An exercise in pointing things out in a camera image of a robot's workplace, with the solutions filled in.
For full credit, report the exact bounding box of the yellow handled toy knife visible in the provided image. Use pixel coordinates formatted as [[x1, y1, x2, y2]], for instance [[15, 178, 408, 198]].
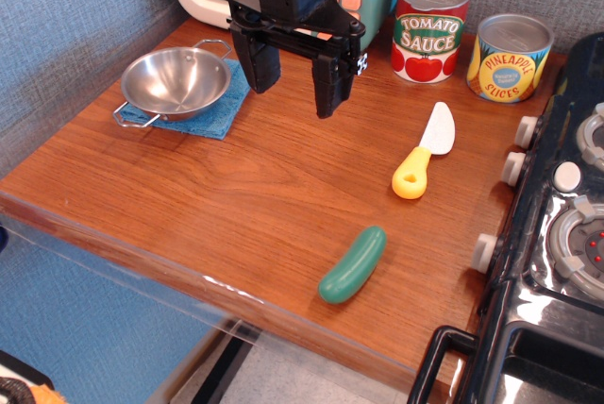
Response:
[[391, 101, 456, 200]]

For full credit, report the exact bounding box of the pineapple slices can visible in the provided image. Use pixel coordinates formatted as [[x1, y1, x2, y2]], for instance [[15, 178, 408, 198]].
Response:
[[466, 13, 554, 104]]

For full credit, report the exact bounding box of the green toy cucumber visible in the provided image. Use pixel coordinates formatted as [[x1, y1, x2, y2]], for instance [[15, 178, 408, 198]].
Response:
[[318, 226, 387, 304]]

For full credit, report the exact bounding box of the black toy stove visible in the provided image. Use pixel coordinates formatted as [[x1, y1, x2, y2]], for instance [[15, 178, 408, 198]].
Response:
[[409, 33, 603, 403]]

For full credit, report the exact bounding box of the tomato sauce can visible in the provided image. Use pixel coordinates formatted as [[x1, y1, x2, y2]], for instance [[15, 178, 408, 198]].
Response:
[[391, 0, 470, 84]]

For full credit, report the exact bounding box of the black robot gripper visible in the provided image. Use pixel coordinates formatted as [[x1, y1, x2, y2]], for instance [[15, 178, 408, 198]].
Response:
[[226, 0, 366, 119]]

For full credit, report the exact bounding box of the small steel two-handled pan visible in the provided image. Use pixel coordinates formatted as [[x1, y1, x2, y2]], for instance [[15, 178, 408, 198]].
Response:
[[112, 39, 232, 128]]

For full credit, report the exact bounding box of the blue folded cloth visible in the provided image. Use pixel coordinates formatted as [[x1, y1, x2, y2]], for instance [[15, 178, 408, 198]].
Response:
[[114, 59, 250, 140]]

